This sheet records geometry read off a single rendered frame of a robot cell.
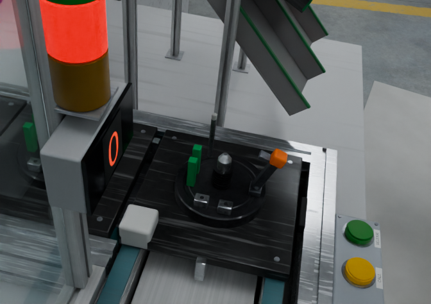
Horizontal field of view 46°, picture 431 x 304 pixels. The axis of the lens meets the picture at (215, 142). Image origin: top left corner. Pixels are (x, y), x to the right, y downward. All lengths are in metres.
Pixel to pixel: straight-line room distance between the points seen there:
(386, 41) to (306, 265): 2.80
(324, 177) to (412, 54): 2.56
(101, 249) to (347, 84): 0.78
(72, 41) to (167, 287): 0.43
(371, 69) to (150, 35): 1.94
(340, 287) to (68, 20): 0.50
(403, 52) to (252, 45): 2.55
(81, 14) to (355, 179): 0.73
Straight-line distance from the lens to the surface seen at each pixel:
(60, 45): 0.42
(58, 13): 0.40
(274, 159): 0.70
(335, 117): 1.16
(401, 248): 0.94
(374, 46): 3.34
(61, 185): 0.47
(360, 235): 0.78
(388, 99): 1.27
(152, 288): 0.74
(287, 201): 0.79
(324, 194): 0.83
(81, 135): 0.46
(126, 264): 0.72
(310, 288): 0.71
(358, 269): 0.74
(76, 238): 0.61
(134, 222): 0.71
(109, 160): 0.49
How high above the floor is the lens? 1.54
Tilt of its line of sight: 41 degrees down
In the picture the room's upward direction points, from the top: 7 degrees clockwise
